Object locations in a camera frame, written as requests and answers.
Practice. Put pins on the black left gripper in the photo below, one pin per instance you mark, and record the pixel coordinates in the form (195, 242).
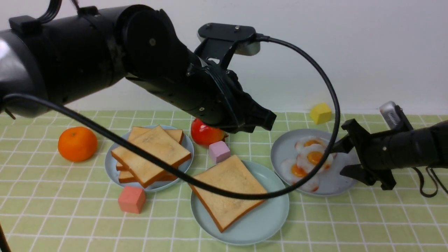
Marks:
(208, 94)

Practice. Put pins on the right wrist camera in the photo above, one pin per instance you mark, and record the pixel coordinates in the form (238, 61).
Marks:
(395, 117)

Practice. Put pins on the orange mandarin fruit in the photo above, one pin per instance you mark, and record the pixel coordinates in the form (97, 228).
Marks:
(77, 144)

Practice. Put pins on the red mango fruit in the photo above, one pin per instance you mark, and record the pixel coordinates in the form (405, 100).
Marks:
(205, 135)

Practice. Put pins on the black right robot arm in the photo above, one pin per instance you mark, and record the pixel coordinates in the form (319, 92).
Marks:
(401, 147)

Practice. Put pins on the toast slice bottom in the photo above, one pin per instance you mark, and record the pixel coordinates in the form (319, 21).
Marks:
(125, 176)

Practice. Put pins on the fried egg top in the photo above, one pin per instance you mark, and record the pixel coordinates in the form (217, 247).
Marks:
(310, 156)

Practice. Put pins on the fried egg back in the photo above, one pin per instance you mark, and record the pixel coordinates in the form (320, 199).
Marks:
(308, 141)

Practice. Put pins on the pink cube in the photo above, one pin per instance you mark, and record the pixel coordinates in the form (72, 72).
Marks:
(219, 151)

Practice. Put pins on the light green centre plate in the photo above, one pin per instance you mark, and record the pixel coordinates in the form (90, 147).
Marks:
(256, 226)

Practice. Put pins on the salmon red cube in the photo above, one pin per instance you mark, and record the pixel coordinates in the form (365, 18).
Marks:
(132, 200)

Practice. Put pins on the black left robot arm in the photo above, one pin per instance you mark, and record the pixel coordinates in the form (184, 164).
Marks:
(63, 60)

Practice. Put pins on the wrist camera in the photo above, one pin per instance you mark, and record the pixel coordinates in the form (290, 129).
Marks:
(222, 41)
(395, 117)

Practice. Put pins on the grey egg plate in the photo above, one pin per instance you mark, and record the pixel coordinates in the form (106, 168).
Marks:
(331, 183)

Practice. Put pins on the fried egg front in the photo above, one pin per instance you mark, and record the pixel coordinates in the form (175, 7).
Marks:
(293, 171)

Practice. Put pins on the fried egg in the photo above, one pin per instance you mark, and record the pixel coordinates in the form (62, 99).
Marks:
(293, 171)
(310, 156)
(308, 141)

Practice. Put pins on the toast slice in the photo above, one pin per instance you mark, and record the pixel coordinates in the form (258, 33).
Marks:
(232, 175)
(125, 176)
(157, 143)
(176, 134)

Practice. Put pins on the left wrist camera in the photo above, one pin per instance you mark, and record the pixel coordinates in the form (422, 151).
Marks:
(222, 41)

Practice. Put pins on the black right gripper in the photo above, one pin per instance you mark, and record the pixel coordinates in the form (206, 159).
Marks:
(365, 172)

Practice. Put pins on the green checkered tablecloth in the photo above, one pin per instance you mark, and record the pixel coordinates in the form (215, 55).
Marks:
(51, 205)

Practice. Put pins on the yellow cube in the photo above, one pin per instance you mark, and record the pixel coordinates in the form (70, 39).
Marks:
(320, 113)

